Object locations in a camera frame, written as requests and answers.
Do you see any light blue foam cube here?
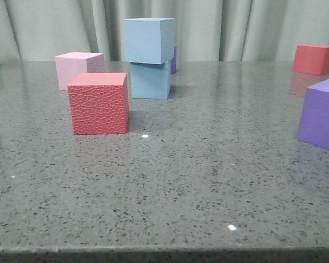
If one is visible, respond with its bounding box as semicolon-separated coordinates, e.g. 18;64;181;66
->
131;61;171;99
124;18;175;64

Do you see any purple foam cube far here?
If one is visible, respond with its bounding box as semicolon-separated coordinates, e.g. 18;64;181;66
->
171;45;177;74

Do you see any purple foam cube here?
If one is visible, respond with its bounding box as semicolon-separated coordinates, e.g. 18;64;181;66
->
298;79;329;150
171;45;177;74

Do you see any red textured foam cube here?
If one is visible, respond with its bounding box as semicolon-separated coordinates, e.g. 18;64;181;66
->
68;72;129;135

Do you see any pink foam cube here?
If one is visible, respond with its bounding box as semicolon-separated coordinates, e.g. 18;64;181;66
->
55;52;105;90

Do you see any purple foam cube near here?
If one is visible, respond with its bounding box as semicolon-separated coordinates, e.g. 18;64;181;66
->
298;79;329;150

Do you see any red foam cube far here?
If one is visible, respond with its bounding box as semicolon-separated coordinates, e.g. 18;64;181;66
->
292;43;329;76

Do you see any grey curtain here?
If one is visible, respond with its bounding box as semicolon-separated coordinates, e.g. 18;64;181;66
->
0;1;329;62

